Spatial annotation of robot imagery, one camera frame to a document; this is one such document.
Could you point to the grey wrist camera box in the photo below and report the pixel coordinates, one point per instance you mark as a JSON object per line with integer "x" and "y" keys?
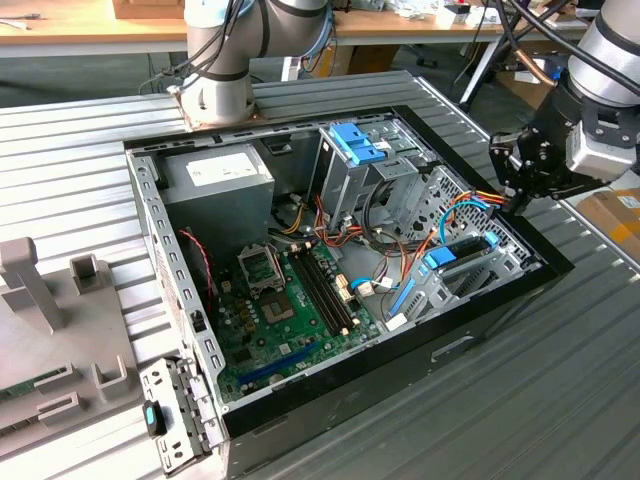
{"x": 590, "y": 157}

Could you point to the metal disk bay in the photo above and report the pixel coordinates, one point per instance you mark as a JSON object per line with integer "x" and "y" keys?
{"x": 460, "y": 295}

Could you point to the CPU socket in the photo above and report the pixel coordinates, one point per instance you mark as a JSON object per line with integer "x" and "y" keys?
{"x": 277, "y": 310}

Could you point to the grey power supply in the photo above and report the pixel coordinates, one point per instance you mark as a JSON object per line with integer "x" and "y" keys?
{"x": 215, "y": 200}

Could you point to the green motherboard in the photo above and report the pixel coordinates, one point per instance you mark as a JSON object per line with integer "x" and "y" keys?
{"x": 300, "y": 350}

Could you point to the empty blue drive carrier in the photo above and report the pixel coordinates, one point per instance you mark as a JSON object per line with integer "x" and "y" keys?
{"x": 357, "y": 142}

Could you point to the grey parts rack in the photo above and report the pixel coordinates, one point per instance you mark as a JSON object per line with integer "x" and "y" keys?
{"x": 60, "y": 350}

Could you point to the brown base plate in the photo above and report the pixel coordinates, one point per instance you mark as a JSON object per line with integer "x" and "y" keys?
{"x": 255, "y": 120}

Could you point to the green RAM stick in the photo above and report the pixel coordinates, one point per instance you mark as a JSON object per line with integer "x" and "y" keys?
{"x": 20, "y": 387}

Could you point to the hard disk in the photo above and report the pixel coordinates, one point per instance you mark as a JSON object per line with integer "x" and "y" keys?
{"x": 467, "y": 247}

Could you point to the large cardboard box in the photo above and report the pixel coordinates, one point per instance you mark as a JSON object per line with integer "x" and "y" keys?
{"x": 530, "y": 95}

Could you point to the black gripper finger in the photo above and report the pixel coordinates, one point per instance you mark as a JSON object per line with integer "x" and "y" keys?
{"x": 497, "y": 145}
{"x": 560, "y": 191}

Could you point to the metal drive cage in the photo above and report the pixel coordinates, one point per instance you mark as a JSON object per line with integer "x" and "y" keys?
{"x": 345, "y": 190}

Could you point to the black RAM slot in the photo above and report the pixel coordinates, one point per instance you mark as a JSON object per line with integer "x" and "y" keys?
{"x": 324, "y": 292}
{"x": 339, "y": 292}
{"x": 331, "y": 292}
{"x": 316, "y": 292}

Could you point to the black PC case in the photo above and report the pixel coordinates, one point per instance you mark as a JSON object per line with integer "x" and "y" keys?
{"x": 400, "y": 380}

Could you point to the blue expansion slot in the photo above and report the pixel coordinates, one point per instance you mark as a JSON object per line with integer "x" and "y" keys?
{"x": 277, "y": 364}

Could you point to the white papers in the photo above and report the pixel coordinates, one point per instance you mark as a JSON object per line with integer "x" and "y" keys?
{"x": 400, "y": 6}

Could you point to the black stand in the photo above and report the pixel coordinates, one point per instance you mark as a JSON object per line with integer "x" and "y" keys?
{"x": 480, "y": 65}

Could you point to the black blue latch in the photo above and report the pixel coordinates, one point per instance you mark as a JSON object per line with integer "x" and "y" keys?
{"x": 151, "y": 417}

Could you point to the white tag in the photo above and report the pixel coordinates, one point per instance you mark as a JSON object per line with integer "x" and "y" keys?
{"x": 395, "y": 322}

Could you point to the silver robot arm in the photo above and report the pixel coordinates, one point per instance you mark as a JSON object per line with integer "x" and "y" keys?
{"x": 220, "y": 50}

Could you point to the labelled cardboard box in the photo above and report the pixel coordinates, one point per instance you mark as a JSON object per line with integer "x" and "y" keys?
{"x": 620, "y": 220}

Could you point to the black camera bracket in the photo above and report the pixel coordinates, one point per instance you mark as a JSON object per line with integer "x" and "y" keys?
{"x": 607, "y": 125}

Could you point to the white boxes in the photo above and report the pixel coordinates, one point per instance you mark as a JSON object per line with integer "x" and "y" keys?
{"x": 480, "y": 17}

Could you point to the small cardboard box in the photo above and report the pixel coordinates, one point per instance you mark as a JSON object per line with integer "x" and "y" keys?
{"x": 132, "y": 7}

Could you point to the wooden desk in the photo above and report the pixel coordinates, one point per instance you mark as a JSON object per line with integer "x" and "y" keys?
{"x": 100, "y": 27}

